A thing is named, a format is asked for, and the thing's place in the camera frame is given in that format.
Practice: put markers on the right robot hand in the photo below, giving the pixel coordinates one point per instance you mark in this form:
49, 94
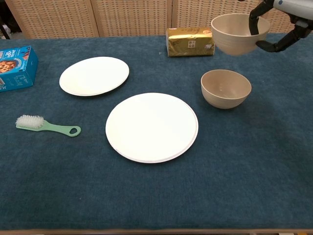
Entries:
293, 6

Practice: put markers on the beige ribbed bowl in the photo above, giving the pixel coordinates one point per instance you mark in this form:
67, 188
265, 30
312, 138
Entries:
220, 100
232, 44

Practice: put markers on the large white round plate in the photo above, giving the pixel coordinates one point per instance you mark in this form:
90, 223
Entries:
151, 127

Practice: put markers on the small white round plate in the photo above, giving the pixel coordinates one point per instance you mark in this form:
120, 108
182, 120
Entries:
93, 76

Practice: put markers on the green scrub brush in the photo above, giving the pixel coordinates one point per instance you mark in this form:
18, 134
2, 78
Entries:
49, 126

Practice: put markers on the blue cardboard snack box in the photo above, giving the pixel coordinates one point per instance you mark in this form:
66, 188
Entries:
17, 71

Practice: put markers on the woven folding screen panel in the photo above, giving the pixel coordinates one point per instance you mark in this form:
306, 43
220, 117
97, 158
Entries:
195, 14
53, 17
281, 19
132, 17

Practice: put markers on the gold tissue pack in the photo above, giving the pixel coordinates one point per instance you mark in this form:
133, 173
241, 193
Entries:
190, 44

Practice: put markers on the teal tablecloth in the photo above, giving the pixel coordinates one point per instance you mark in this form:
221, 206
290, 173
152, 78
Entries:
156, 191

